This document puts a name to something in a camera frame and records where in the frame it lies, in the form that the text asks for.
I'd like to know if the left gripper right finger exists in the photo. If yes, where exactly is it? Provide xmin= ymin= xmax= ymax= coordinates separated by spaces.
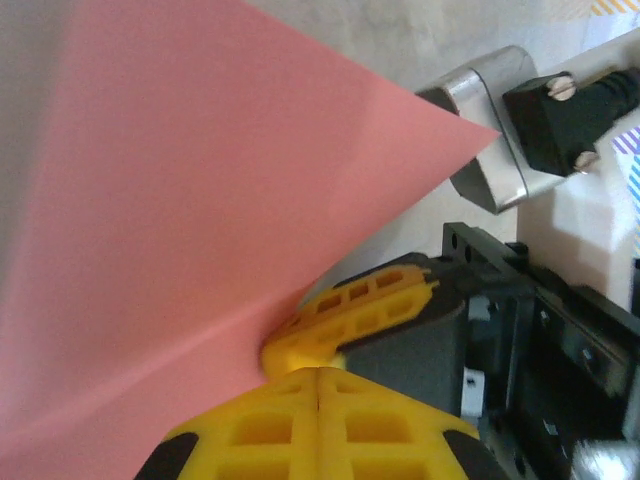
xmin=319 ymin=368 xmax=506 ymax=480

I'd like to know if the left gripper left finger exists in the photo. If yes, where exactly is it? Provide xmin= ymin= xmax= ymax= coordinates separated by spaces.
xmin=142 ymin=367 xmax=321 ymax=480

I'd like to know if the pink paper sheet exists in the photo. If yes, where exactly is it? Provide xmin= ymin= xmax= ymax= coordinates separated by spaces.
xmin=0 ymin=0 xmax=501 ymax=480

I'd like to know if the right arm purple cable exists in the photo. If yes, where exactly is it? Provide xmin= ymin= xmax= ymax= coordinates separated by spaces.
xmin=502 ymin=69 xmax=640 ymax=179

